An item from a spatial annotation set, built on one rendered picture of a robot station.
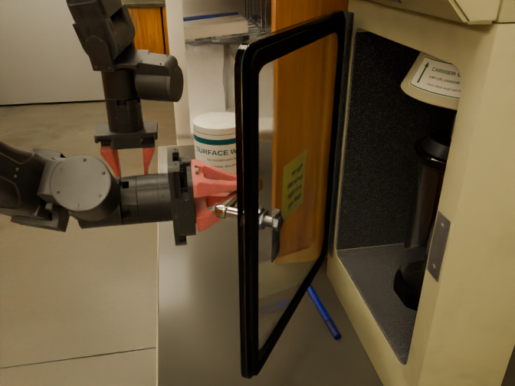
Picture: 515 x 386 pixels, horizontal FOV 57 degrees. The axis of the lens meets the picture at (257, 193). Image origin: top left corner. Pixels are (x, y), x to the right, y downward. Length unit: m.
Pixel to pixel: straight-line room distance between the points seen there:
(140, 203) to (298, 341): 0.34
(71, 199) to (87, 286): 2.02
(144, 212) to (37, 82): 5.01
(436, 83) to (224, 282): 0.50
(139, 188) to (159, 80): 0.26
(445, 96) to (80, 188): 0.37
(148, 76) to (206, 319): 0.39
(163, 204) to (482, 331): 0.38
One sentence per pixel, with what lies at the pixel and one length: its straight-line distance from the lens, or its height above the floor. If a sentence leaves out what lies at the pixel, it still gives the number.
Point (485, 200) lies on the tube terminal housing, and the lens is 0.48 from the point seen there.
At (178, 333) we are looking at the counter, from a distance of 0.76.
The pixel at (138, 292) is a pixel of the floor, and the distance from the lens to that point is 2.39.
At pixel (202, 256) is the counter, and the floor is 0.94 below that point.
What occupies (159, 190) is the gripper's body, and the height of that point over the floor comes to 1.22.
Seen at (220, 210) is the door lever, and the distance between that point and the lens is 0.52.
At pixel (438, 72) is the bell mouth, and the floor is 1.35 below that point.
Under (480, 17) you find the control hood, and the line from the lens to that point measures 0.41.
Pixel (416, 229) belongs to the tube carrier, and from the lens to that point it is 0.65.
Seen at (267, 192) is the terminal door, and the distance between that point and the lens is 0.51.
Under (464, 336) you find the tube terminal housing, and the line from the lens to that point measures 0.58.
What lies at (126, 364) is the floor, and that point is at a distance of 2.06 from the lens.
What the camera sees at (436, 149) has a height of 1.25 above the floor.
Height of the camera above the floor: 1.46
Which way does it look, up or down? 27 degrees down
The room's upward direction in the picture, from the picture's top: straight up
